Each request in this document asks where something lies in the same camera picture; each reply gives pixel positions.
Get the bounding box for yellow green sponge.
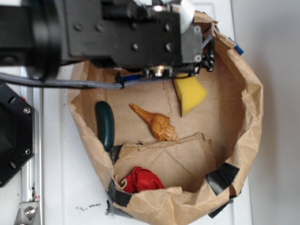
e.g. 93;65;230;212
173;74;208;117

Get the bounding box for grey braided cable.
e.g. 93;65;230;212
0;72;169;90

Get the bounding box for orange spiral seashell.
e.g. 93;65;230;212
129;103;179;141

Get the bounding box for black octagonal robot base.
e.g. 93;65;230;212
0;82;34;187

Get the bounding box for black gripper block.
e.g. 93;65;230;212
60;0;215;77

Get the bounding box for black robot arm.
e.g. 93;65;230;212
0;0;215;80

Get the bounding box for dark green oblong object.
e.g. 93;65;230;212
95;101;115;152

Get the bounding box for red crumpled paper ball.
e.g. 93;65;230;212
120;166;165;194

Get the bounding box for white plastic board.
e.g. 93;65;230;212
41;0;253;225

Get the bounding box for brown paper bag tray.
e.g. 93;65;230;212
68;12;263;225

